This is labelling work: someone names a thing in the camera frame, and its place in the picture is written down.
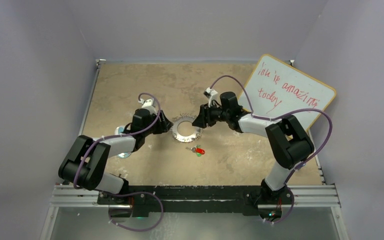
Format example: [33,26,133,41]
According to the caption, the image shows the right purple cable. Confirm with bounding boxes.
[208,74,334,224]

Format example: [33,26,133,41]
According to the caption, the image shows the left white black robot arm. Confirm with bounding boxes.
[58,108,174,205]

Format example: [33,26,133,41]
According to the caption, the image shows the silver disc with keyrings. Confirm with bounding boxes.
[170,114,202,144]

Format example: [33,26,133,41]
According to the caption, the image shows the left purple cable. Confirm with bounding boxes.
[72,92,165,233]

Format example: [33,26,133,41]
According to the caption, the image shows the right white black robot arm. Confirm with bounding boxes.
[192,88,315,204]

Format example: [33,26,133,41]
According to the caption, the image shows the whiteboard with red writing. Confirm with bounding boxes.
[238,54,337,130]

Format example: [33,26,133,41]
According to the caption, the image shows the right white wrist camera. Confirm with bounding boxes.
[203,87,219,107]

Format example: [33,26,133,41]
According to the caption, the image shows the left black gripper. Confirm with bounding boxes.
[142,110,172,137]

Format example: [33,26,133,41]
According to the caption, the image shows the purple cable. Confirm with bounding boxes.
[72,92,165,233]
[208,74,334,224]

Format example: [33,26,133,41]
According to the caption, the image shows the keys with red green tags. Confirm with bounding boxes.
[186,145,206,157]

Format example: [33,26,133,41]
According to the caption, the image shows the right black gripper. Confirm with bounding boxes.
[192,101,230,129]

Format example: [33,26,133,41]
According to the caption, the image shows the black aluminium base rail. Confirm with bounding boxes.
[97,185,293,218]

